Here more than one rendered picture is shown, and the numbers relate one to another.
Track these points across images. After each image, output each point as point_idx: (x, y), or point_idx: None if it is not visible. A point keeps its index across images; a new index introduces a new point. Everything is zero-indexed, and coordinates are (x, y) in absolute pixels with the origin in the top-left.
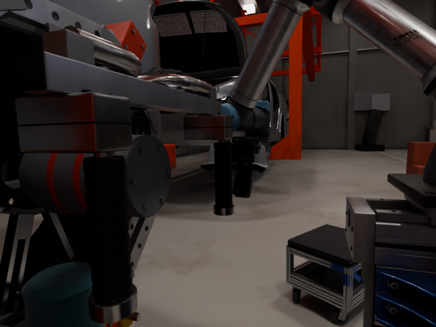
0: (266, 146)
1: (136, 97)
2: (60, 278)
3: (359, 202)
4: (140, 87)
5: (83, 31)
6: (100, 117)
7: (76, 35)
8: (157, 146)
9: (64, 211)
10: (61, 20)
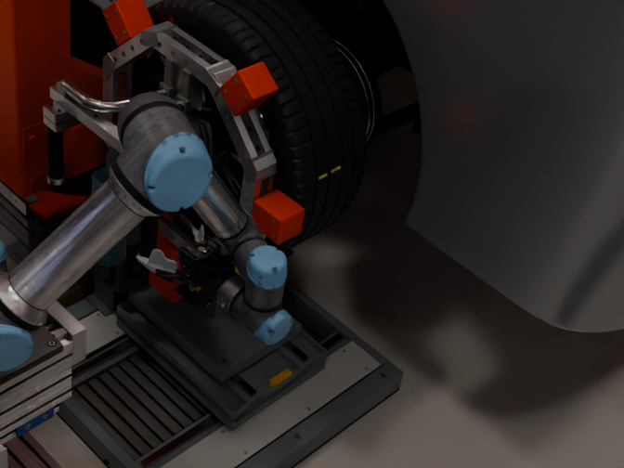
0: (241, 310)
1: (80, 119)
2: (107, 174)
3: (60, 315)
4: (83, 117)
5: (63, 84)
6: (44, 113)
7: (58, 84)
8: None
9: None
10: (175, 57)
